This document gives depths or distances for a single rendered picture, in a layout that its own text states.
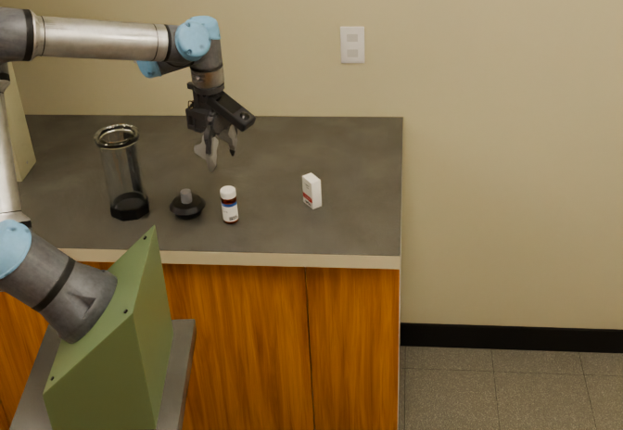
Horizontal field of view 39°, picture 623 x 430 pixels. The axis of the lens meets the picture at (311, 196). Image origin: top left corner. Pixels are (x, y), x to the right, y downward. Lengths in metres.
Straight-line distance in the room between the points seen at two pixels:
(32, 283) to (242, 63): 1.23
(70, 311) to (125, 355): 0.14
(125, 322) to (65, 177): 1.03
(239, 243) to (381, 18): 0.82
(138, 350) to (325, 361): 0.86
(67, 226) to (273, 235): 0.53
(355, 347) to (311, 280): 0.24
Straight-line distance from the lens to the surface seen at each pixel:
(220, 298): 2.23
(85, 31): 1.73
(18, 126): 2.51
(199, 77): 1.99
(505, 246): 2.95
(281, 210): 2.22
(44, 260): 1.64
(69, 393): 1.67
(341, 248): 2.08
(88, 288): 1.65
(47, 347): 1.93
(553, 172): 2.81
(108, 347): 1.57
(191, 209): 2.21
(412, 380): 3.08
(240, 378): 2.41
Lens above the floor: 2.17
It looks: 33 degrees down
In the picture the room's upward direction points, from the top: 3 degrees counter-clockwise
